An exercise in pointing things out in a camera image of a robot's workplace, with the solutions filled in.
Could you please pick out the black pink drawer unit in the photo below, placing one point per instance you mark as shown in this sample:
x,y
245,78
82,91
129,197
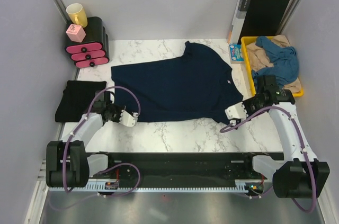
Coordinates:
x,y
93,50

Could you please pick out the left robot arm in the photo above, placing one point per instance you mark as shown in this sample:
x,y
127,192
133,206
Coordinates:
x,y
66,160

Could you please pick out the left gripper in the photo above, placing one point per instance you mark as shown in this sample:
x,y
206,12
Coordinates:
x,y
119,109

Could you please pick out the folded black t shirt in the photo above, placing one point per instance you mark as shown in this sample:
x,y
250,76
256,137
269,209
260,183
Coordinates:
x,y
76,99

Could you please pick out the beige t shirt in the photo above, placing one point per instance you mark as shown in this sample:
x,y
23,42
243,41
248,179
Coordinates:
x,y
259,54

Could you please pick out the pink cube box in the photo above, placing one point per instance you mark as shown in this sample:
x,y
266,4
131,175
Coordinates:
x,y
75,33

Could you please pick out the right cable duct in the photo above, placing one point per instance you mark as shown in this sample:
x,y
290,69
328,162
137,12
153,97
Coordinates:
x,y
258,186

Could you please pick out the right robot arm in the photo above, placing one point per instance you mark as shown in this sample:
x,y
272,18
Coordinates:
x,y
300,174

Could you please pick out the left cable duct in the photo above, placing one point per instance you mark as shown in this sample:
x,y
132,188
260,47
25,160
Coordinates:
x,y
97,185

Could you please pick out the yellow mug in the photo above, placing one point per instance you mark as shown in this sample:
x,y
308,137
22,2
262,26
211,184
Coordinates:
x,y
77,14

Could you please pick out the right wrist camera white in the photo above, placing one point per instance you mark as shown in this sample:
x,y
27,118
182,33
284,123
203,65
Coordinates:
x,y
236,113

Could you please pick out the navy blue t shirt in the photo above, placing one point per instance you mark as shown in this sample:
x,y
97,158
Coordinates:
x,y
198,84

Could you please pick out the blue small book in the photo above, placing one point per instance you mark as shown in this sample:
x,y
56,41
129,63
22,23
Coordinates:
x,y
236,55

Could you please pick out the black orange folder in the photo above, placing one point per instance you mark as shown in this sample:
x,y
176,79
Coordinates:
x,y
254,18

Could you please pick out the cable duct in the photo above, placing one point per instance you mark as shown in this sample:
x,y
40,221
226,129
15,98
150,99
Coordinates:
x,y
258,186
97,185

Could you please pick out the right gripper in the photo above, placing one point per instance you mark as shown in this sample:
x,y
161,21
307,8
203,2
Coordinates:
x,y
245,102

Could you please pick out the yellow plastic bin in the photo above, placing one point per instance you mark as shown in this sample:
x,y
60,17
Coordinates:
x,y
255,59

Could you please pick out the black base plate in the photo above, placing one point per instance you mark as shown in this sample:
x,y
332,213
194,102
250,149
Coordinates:
x,y
180,170

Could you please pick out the aluminium rail frame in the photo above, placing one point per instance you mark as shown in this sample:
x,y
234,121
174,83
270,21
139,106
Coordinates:
x,y
98,162

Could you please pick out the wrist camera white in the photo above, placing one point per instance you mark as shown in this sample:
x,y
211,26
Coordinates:
x,y
128,119
236,113

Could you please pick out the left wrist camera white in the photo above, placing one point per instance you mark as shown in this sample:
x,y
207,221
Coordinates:
x,y
128,119

